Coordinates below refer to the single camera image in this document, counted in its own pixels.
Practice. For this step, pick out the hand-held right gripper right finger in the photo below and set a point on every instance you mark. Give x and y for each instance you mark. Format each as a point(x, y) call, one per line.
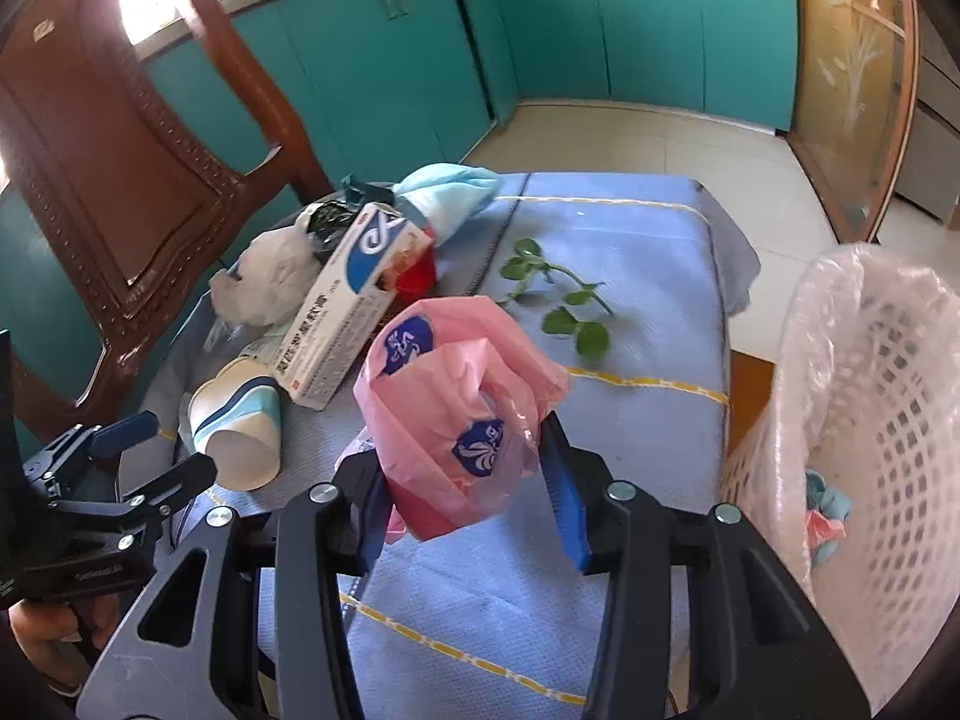
point(566, 499)

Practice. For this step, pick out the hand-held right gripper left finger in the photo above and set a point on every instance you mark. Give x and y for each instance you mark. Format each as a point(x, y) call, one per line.
point(371, 499)

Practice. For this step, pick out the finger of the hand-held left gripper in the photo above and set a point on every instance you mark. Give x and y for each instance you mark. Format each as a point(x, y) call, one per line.
point(127, 431)
point(176, 481)

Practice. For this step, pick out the white blue paper cup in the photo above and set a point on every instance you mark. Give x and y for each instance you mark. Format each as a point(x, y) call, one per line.
point(232, 427)

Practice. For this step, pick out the pink plastic bag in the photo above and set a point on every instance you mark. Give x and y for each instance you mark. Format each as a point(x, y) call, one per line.
point(442, 405)

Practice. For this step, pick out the dark green plastic bag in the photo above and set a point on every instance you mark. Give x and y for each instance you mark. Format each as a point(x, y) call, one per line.
point(330, 229)

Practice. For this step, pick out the white plastic lattice basket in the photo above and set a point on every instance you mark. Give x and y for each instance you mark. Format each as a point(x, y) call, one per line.
point(900, 465)

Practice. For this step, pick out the person's left hand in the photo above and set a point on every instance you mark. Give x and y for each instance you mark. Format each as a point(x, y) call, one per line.
point(52, 634)

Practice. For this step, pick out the green leafy sprig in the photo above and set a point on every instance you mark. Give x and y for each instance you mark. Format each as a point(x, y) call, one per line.
point(592, 334)

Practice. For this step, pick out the white blue medicine box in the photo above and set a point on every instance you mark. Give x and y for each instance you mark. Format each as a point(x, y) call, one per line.
point(341, 315)

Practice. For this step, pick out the white crumpled tissue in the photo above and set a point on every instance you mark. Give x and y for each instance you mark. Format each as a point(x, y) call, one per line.
point(266, 277)

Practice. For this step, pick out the red plastic cap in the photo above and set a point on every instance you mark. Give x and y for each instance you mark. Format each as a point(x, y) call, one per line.
point(416, 281)

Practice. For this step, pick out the blue checked tablecloth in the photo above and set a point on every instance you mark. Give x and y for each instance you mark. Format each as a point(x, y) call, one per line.
point(645, 277)

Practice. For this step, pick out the light blue crumpled wrapper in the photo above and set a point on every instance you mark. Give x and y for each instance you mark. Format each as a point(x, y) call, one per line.
point(832, 499)

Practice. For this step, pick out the brown wooden chair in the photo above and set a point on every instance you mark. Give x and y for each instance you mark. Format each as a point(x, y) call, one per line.
point(97, 150)

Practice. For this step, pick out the pink translucent bin liner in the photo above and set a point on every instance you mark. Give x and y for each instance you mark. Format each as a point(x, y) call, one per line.
point(832, 330)

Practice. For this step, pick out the blue face mask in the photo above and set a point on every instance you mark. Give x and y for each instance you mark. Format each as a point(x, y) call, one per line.
point(442, 191)

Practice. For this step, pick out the teal kitchen cabinets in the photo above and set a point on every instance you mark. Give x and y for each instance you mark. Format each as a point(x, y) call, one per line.
point(637, 37)

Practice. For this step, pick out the wooden framed glass door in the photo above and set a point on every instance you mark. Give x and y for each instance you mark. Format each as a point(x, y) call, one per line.
point(847, 90)

